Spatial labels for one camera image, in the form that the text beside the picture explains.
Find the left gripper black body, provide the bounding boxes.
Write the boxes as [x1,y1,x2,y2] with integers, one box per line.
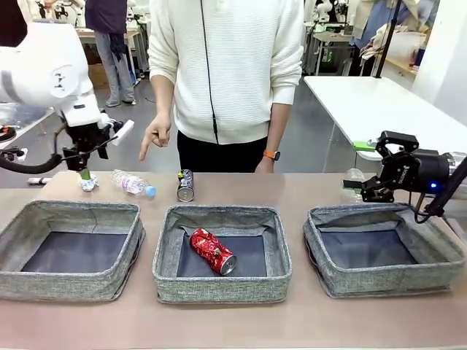
[61,122,110,171]

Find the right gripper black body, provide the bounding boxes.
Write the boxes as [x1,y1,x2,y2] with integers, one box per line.
[392,149,452,193]

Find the white paper ball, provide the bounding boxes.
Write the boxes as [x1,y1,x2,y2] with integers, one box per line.
[79,174,100,193]

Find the clear bottle with blue cap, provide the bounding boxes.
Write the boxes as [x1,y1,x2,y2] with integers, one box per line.
[110,168,158,200]

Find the crushed black drink can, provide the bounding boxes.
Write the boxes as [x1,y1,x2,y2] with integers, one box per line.
[176,168,195,203]

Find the person's right forearm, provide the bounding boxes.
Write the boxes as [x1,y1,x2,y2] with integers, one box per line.
[150,74,178,117]

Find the person's left forearm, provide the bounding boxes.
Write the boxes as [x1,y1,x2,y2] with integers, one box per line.
[266,101,293,154]

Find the person's right hand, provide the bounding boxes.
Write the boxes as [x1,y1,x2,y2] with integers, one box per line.
[138,111,173,163]

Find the person's left hand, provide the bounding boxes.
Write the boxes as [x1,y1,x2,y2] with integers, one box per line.
[254,156,275,174]

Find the white folding table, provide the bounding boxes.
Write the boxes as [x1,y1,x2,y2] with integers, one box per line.
[302,74,467,163]

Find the white side table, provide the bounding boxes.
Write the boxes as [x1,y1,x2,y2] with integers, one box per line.
[0,101,55,150]

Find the brown cardboard box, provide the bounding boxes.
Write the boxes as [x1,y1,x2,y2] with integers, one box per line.
[87,63,110,90]

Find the grey fabric basket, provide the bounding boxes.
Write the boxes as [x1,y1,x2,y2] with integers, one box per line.
[0,199,147,303]
[302,202,467,300]
[152,203,293,306]

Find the white plastic tub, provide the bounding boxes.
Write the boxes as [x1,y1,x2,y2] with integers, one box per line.
[388,31,428,61]

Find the black stand pole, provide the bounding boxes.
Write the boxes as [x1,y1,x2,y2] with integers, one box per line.
[372,0,402,79]

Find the beige cloth pile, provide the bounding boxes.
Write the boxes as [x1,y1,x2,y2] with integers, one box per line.
[359,23,398,61]

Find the person in blue shirt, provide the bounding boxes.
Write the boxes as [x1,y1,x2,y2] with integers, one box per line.
[350,0,441,50]

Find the person with grey trousers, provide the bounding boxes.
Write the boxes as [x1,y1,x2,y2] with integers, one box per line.
[84,0,136,107]

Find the black trousers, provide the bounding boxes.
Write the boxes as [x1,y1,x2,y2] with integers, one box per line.
[177,129,271,174]

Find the crushed red drink can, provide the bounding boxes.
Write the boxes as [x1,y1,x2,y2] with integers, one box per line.
[188,227,238,276]

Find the white knit sweater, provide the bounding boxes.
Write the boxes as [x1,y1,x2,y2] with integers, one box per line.
[147,0,306,146]

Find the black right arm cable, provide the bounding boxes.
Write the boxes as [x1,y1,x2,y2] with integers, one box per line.
[411,156,467,224]

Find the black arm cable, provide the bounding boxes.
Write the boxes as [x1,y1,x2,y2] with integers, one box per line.
[411,156,467,224]
[0,122,72,174]

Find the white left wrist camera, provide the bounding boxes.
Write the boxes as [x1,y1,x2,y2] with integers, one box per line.
[109,119,135,147]

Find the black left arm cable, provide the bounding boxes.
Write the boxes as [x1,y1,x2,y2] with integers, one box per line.
[0,122,72,174]

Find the thin black sweater cable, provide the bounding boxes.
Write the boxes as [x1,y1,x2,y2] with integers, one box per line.
[199,0,220,145]

